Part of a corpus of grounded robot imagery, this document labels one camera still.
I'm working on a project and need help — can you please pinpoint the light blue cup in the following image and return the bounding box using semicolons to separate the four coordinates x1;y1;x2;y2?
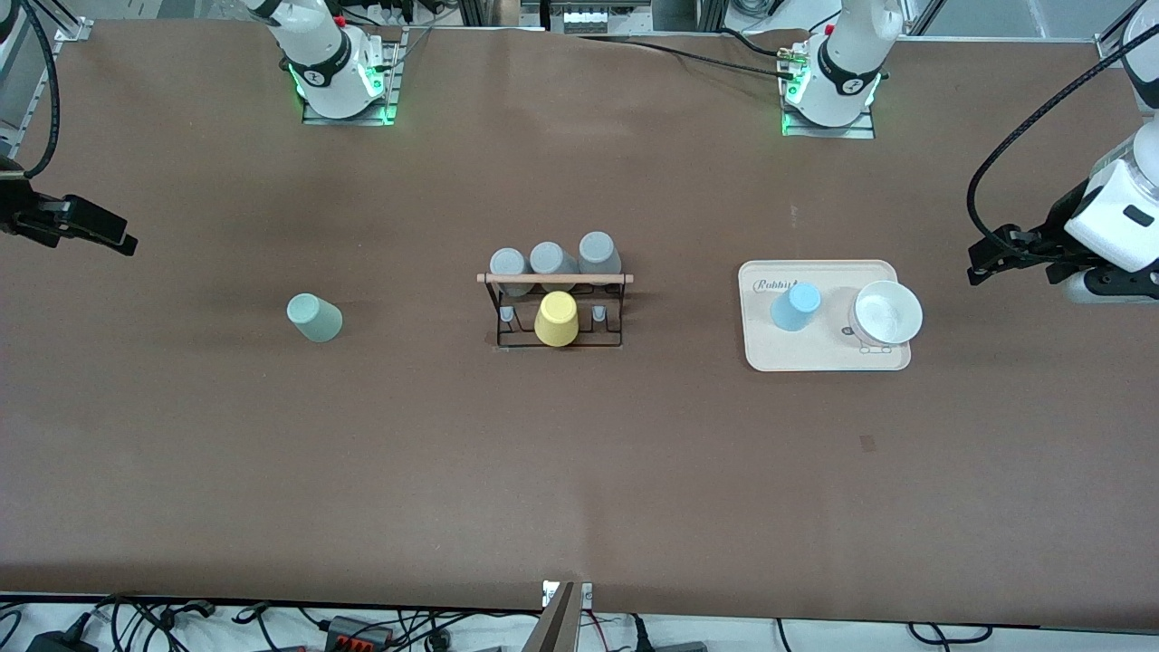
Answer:
770;282;823;332

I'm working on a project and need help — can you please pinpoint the mint green cup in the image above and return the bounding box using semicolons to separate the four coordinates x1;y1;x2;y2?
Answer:
286;292;345;344

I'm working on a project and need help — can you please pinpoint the white bowl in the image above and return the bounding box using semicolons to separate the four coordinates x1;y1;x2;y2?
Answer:
848;280;924;348

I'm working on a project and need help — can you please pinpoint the beige rabbit print tray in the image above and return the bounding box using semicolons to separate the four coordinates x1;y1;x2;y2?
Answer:
738;260;913;373

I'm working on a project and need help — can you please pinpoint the grey cup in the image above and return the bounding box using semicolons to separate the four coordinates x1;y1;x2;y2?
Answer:
489;247;533;298
529;241;580;292
578;231;624;286

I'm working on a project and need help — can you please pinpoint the black power adapter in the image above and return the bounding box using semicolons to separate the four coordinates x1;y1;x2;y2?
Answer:
25;625;102;652

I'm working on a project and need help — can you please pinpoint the yellow cup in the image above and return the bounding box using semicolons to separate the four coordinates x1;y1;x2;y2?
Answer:
534;290;580;348

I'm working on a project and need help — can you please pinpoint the power strip with orange switches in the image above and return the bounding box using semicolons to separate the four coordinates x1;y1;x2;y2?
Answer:
324;615;396;652

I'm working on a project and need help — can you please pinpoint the grey power strip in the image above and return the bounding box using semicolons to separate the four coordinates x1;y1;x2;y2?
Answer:
561;7;627;35

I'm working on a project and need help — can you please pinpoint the aluminium frame profile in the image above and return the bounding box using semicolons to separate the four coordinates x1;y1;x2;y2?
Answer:
0;36;70;160

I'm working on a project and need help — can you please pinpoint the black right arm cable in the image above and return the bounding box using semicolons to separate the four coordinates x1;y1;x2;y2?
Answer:
0;0;61;179

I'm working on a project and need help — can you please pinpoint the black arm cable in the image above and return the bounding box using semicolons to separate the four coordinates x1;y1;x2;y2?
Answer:
965;23;1159;241
0;0;61;179

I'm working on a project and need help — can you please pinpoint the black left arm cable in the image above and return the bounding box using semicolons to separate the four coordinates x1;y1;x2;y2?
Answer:
965;23;1159;241

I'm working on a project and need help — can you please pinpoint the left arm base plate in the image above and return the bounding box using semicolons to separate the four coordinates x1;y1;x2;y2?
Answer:
781;50;877;139

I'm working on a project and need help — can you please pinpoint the short black table cable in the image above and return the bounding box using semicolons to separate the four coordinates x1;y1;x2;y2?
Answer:
720;27;785;58

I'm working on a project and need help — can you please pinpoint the long black table cable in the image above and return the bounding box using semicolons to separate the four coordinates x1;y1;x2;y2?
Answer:
579;34;800;79

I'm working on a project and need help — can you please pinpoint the black wire cup rack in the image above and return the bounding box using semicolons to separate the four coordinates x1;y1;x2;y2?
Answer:
476;272;635;351

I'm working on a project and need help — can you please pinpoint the front camera mount bracket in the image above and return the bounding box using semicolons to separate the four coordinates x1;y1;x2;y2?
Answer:
522;580;595;652

